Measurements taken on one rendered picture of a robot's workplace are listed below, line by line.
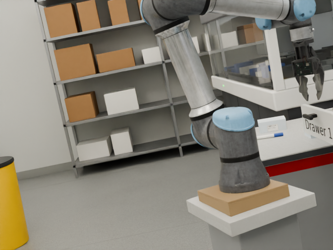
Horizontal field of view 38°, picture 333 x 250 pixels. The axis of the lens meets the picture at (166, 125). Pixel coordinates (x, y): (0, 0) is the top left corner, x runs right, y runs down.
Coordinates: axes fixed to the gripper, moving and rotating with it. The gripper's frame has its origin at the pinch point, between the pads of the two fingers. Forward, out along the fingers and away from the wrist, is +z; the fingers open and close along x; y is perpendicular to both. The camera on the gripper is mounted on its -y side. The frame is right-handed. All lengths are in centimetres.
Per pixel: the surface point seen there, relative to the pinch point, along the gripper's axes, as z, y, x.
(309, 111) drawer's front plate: 5.8, -3.0, -2.9
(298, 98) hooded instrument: 13, -76, -28
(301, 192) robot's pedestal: 20.9, 39.8, 3.4
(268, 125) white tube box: 18, -41, -34
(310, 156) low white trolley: 23.9, -6.0, -5.9
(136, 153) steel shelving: 82, -256, -274
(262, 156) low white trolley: 20.9, -0.5, -22.5
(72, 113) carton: 25, -230, -328
